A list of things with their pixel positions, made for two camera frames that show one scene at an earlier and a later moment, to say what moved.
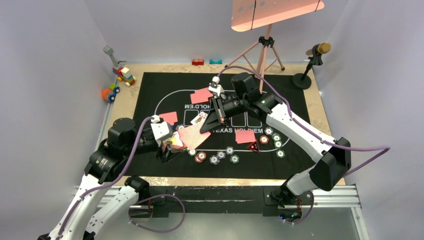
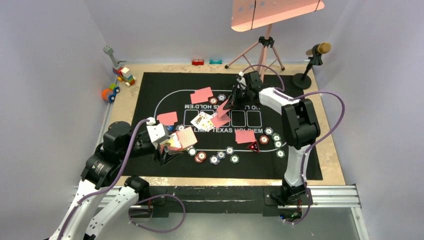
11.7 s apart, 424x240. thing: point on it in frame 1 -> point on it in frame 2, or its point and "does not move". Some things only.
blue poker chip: [229, 150] does not move
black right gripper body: [224, 110] -> [240, 97]
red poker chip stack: [200, 156] does not move
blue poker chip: [221, 155] does not move
